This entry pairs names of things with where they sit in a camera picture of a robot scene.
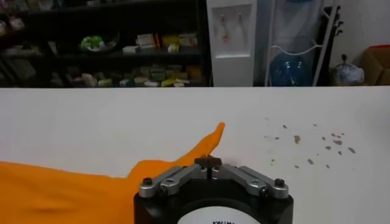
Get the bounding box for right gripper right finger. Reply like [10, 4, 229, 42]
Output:
[210, 155, 289, 199]

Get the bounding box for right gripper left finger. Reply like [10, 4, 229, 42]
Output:
[138, 155, 211, 199]

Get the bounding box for orange t-shirt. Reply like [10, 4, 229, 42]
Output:
[0, 122, 226, 224]

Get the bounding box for scattered dark crumbs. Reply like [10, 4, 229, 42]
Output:
[263, 117, 357, 170]

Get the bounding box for white work table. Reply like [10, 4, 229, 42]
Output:
[0, 86, 390, 224]

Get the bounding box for blue water jug lying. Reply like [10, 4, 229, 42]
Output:
[269, 53, 314, 87]

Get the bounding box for white water dispenser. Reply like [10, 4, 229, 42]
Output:
[206, 0, 257, 88]

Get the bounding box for black shelving unit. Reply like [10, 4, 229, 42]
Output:
[0, 0, 213, 88]

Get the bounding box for yellow green medicine box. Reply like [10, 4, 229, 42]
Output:
[161, 34, 180, 48]

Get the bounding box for tied grey plastic bag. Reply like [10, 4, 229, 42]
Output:
[331, 54, 366, 86]

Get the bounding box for white red medicine box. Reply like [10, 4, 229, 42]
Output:
[136, 33, 161, 49]

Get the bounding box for white yellow medicine box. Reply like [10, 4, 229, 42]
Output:
[179, 32, 198, 47]

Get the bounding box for white metal jug rack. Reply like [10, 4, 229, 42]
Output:
[264, 0, 341, 88]

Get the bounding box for green white bowl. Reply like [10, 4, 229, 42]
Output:
[79, 32, 120, 53]

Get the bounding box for open cardboard box red rim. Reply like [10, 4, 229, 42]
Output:
[359, 44, 390, 86]

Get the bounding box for black pole with knobs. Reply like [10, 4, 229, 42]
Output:
[316, 5, 344, 87]

